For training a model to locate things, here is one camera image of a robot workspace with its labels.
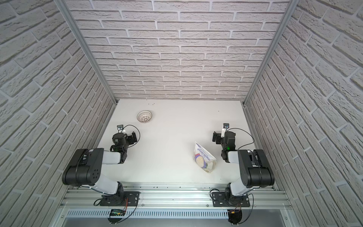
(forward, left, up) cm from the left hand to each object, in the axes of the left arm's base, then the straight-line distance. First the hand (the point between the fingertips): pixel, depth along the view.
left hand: (124, 130), depth 94 cm
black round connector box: (-48, -67, -7) cm, 82 cm away
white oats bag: (-23, -51, +7) cm, 56 cm away
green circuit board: (-45, -5, -9) cm, 46 cm away
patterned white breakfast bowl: (+15, -10, -4) cm, 19 cm away
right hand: (0, -64, +1) cm, 64 cm away
